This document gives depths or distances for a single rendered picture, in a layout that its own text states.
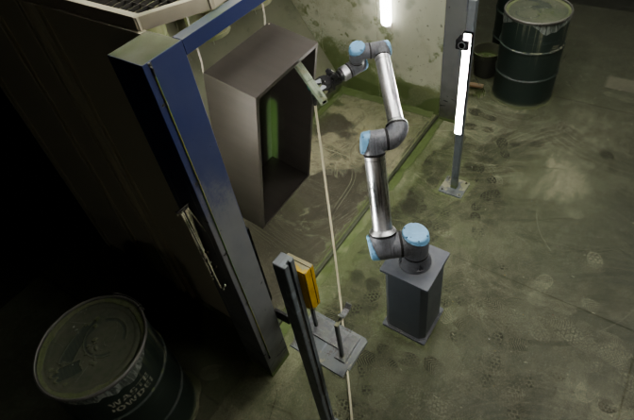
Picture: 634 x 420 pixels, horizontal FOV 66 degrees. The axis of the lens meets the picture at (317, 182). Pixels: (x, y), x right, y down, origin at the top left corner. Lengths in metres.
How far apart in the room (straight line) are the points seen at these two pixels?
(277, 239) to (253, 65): 1.64
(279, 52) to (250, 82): 0.31
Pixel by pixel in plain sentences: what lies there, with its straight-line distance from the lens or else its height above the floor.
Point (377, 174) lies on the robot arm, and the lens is 2.58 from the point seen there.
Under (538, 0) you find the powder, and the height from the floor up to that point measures 0.86.
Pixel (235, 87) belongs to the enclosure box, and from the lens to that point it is 2.64.
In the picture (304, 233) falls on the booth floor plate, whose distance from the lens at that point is 3.93.
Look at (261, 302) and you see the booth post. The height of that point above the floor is 0.73.
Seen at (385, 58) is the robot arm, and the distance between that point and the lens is 2.81.
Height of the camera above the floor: 3.04
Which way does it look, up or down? 44 degrees down
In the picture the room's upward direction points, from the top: 10 degrees counter-clockwise
